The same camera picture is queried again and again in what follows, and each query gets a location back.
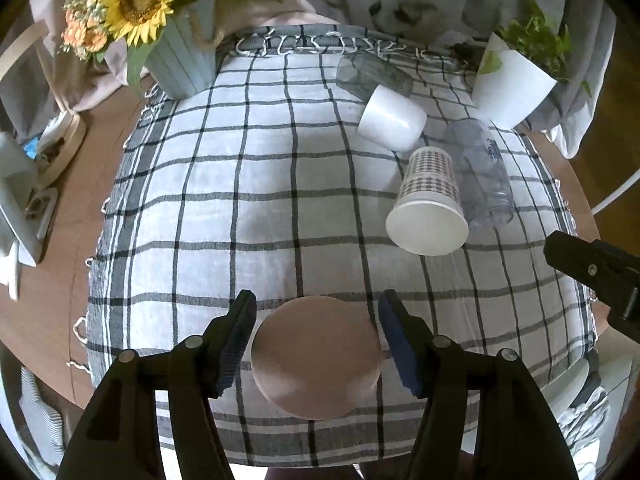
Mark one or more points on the green potted plant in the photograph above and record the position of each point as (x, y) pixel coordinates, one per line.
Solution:
(532, 36)

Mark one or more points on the clear plastic cup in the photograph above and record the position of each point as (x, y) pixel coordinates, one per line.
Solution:
(485, 191)

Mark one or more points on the grey curtain fabric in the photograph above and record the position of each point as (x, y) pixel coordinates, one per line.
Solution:
(567, 113)

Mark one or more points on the patterned paper cup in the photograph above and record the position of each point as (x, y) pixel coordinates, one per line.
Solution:
(427, 218)

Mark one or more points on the white paper cup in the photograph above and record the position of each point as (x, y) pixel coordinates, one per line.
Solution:
(392, 120)

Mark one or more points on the wooden chair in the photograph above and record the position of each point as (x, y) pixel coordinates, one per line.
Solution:
(30, 38)

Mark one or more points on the white plant pot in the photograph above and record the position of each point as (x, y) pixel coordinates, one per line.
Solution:
(508, 87)

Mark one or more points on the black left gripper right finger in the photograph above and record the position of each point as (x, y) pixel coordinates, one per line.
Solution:
(484, 418)

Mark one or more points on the light blue ribbed vase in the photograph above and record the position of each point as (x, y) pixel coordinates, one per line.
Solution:
(183, 61)

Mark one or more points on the clear glass tumbler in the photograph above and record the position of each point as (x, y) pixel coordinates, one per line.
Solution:
(361, 72)

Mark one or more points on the grey checked tablecloth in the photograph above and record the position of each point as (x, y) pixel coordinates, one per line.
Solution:
(262, 182)

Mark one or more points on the round wooden tray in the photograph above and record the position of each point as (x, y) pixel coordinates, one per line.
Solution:
(57, 146)

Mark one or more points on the blue cloth on tray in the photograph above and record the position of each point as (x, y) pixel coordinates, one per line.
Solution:
(30, 148)

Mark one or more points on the grey tablet stand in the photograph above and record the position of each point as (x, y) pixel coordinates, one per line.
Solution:
(26, 213)

